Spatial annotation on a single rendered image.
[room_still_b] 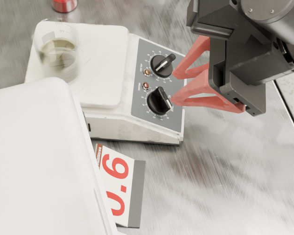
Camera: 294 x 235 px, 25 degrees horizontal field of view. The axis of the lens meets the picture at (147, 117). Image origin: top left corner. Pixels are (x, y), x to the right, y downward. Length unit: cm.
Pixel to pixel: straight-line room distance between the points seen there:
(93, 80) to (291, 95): 28
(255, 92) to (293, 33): 11
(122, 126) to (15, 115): 63
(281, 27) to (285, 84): 34
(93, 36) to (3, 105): 66
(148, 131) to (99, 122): 6
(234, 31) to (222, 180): 26
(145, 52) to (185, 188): 18
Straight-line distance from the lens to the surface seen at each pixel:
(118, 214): 79
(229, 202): 82
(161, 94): 80
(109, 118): 79
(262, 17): 57
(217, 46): 68
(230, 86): 64
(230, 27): 61
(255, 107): 67
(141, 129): 80
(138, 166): 83
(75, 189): 16
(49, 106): 17
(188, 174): 83
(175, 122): 82
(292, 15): 57
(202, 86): 66
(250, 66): 64
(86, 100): 78
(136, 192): 81
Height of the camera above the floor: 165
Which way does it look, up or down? 60 degrees down
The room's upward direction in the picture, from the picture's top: straight up
